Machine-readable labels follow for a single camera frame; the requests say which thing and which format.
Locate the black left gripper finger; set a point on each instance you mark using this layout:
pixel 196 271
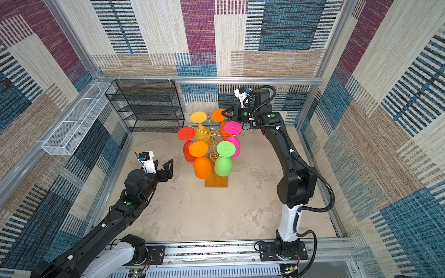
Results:
pixel 171 162
pixel 160 166

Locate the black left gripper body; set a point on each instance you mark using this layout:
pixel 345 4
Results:
pixel 163 178

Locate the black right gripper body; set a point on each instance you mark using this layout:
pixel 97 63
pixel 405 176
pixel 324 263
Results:
pixel 242 114

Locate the orange wine glass back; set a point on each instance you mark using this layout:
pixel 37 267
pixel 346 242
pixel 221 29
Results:
pixel 218 117

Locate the orange wine glass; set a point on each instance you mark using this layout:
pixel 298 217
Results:
pixel 218 117
pixel 202 164

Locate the pink wine glass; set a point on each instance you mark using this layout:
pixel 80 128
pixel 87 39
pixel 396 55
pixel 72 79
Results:
pixel 234 129

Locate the green wine glass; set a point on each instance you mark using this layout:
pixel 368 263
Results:
pixel 224 164

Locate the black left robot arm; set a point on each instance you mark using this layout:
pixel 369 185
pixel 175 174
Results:
pixel 83 259

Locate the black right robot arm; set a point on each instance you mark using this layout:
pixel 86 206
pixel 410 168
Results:
pixel 297 185

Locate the orange wine glass front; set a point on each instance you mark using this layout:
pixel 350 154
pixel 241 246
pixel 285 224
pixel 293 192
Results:
pixel 202 164

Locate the red wine glass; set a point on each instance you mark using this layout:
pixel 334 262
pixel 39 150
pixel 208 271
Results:
pixel 186 134

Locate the yellow wine glass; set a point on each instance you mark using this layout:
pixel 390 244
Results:
pixel 201 132

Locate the black mesh shelf rack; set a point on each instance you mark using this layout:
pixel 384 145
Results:
pixel 147 106

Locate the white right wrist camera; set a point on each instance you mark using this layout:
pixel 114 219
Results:
pixel 243 95

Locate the gold wire wine glass rack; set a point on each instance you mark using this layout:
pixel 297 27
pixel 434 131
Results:
pixel 214 181

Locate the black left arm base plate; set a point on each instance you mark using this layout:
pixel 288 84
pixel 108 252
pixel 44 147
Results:
pixel 154 255

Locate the white mesh wall basket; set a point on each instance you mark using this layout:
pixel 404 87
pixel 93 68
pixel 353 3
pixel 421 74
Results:
pixel 68 135

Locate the aluminium front rail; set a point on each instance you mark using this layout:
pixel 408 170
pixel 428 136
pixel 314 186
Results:
pixel 327 258

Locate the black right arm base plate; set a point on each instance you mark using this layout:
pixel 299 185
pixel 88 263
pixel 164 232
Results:
pixel 277 251

